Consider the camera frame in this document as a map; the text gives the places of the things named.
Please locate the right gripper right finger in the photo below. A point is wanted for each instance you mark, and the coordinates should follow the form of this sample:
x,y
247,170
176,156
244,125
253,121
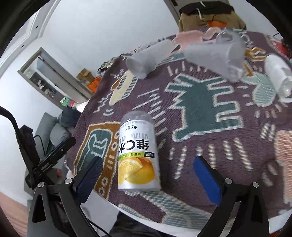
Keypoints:
x,y
251,218

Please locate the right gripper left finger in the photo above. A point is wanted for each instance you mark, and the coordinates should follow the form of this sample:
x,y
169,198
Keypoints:
x,y
55,209

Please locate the lemon vitamin drink cup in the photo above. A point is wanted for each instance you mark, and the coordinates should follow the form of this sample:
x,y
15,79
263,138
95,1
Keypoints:
x,y
138,163

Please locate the frosted plastic cup left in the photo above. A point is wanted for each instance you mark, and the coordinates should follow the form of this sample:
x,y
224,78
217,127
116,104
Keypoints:
x,y
142,63

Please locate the white sleeved clear cup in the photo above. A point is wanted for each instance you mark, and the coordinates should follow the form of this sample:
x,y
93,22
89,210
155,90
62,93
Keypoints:
x,y
279,74

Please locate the tall frosted plastic cup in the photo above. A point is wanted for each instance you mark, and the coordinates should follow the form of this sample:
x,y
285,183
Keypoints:
x,y
225,59

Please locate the small clear plastic cup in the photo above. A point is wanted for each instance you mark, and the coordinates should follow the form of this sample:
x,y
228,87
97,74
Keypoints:
x,y
225,37

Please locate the purple patterned woven tablecloth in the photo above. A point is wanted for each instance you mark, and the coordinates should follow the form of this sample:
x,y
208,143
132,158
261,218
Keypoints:
x,y
242,129

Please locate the orange box on floor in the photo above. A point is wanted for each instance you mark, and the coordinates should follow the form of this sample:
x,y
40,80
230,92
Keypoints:
x,y
94,84

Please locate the cardboard box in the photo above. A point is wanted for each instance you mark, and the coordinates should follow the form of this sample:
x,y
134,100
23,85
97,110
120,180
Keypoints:
x,y
85,77

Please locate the chair with brown jacket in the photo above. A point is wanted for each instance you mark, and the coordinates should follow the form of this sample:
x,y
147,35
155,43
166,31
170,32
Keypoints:
x,y
209,14

